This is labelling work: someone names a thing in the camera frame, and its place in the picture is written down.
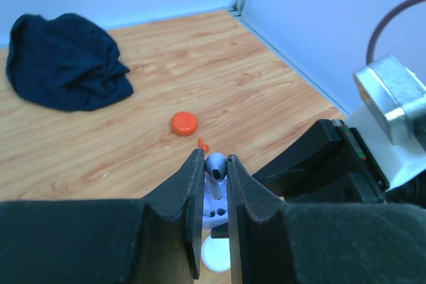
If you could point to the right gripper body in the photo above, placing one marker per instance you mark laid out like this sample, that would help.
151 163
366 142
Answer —
352 155

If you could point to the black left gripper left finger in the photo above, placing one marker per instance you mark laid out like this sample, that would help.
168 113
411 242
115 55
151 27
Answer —
153 239

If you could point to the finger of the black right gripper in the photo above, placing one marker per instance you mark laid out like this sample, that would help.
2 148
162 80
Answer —
307 158
326 191

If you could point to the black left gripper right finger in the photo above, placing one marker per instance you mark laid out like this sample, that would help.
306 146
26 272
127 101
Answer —
272 241

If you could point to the white earbud case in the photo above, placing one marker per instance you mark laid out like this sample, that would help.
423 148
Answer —
215 254

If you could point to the lavender earbud case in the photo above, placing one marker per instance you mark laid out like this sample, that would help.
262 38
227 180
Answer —
215 212

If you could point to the orange earbud case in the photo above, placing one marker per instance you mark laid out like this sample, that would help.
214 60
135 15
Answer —
184 123

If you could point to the orange earbud right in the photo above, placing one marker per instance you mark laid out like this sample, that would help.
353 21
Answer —
203 145

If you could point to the dark navy crumpled cloth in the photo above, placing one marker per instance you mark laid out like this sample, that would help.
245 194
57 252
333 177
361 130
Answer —
67 63

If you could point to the aluminium frame rail right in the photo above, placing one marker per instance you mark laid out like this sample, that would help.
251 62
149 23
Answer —
289 28

